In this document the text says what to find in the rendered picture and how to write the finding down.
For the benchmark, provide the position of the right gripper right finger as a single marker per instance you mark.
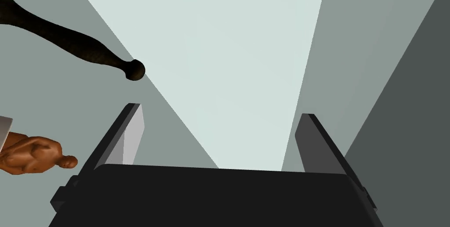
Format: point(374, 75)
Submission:
point(316, 146)

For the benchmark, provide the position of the dark brown pepper mill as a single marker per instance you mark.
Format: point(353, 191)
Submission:
point(66, 41)

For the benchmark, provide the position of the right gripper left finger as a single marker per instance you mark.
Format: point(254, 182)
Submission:
point(123, 139)

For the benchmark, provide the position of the brown torso statuette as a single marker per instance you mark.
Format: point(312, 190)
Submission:
point(30, 155)

